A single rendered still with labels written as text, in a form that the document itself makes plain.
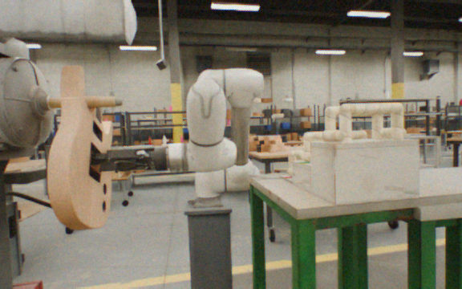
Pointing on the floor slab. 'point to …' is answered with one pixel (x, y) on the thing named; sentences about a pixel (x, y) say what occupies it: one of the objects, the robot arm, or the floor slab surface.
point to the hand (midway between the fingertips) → (97, 163)
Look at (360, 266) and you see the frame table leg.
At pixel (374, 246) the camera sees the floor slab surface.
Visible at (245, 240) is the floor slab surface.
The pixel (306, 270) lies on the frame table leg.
